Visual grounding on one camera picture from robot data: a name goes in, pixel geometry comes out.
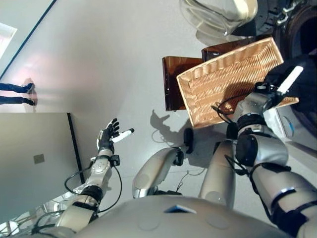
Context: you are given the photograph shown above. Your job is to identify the round glass washer door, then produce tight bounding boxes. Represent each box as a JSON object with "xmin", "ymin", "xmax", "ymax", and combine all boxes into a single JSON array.
[{"xmin": 179, "ymin": 0, "xmax": 269, "ymax": 42}]

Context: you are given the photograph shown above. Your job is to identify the grey front-load washing machine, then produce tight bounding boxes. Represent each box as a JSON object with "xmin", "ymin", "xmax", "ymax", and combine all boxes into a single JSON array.
[{"xmin": 255, "ymin": 0, "xmax": 317, "ymax": 143}]

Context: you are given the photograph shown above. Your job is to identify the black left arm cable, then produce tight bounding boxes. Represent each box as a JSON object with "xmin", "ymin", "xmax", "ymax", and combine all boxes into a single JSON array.
[{"xmin": 64, "ymin": 165, "xmax": 123, "ymax": 214}]

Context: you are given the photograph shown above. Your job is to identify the brown translucent acrylic stool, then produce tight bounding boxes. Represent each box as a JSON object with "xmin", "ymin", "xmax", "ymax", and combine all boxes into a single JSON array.
[{"xmin": 162, "ymin": 39, "xmax": 258, "ymax": 112}]

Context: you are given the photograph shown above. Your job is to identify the robot left leg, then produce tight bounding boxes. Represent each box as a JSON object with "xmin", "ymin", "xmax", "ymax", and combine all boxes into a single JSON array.
[{"xmin": 132, "ymin": 128, "xmax": 194, "ymax": 199}]

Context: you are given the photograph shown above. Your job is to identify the blue drain tag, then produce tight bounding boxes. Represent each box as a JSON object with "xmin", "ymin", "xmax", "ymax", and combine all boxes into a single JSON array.
[{"xmin": 287, "ymin": 119, "xmax": 296, "ymax": 136}]

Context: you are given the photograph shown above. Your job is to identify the silver robot torso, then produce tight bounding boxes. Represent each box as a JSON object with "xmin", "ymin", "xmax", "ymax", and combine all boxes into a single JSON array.
[{"xmin": 74, "ymin": 195, "xmax": 298, "ymax": 238}]

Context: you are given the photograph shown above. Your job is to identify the woven wicker basket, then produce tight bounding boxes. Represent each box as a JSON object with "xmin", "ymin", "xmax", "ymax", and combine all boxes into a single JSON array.
[{"xmin": 176, "ymin": 36, "xmax": 300, "ymax": 129}]

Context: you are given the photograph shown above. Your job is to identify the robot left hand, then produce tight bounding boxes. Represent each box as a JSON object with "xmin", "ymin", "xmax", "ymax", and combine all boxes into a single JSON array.
[{"xmin": 96, "ymin": 118, "xmax": 135, "ymax": 152}]

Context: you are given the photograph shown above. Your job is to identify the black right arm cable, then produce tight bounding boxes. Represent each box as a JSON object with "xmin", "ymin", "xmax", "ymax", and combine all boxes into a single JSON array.
[{"xmin": 211, "ymin": 95, "xmax": 251, "ymax": 177}]

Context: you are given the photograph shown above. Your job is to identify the white base plinth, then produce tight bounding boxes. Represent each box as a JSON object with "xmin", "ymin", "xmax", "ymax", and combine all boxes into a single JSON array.
[{"xmin": 284, "ymin": 138, "xmax": 317, "ymax": 174}]

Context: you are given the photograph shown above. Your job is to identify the person blue jeans leg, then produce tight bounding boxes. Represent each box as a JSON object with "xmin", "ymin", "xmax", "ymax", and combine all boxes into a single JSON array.
[
  {"xmin": 0, "ymin": 96, "xmax": 27, "ymax": 105},
  {"xmin": 0, "ymin": 83, "xmax": 25, "ymax": 94}
]

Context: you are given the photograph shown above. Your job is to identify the black garment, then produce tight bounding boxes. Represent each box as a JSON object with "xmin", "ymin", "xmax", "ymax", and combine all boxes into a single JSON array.
[{"xmin": 264, "ymin": 53, "xmax": 317, "ymax": 112}]

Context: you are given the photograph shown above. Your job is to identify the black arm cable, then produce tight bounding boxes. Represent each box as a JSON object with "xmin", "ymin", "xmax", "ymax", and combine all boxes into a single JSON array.
[
  {"xmin": 211, "ymin": 95, "xmax": 251, "ymax": 177},
  {"xmin": 64, "ymin": 165, "xmax": 123, "ymax": 214}
]

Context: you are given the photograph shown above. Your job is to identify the robot right leg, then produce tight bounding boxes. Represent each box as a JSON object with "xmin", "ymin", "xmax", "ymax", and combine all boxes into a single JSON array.
[{"xmin": 199, "ymin": 122, "xmax": 239, "ymax": 209}]

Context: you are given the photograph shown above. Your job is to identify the white rounded device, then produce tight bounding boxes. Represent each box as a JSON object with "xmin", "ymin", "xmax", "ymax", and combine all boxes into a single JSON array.
[{"xmin": 34, "ymin": 195, "xmax": 67, "ymax": 216}]

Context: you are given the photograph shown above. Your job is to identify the dark framed glass panel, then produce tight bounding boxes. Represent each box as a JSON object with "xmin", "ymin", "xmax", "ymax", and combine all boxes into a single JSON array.
[{"xmin": 0, "ymin": 113, "xmax": 86, "ymax": 216}]

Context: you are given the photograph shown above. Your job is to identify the robot leg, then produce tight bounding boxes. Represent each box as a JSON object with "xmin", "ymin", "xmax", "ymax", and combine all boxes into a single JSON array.
[
  {"xmin": 199, "ymin": 122, "xmax": 239, "ymax": 209},
  {"xmin": 132, "ymin": 128, "xmax": 194, "ymax": 199}
]

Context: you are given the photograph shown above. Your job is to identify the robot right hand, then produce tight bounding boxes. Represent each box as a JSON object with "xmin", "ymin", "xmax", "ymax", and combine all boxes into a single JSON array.
[{"xmin": 264, "ymin": 65, "xmax": 305, "ymax": 110}]

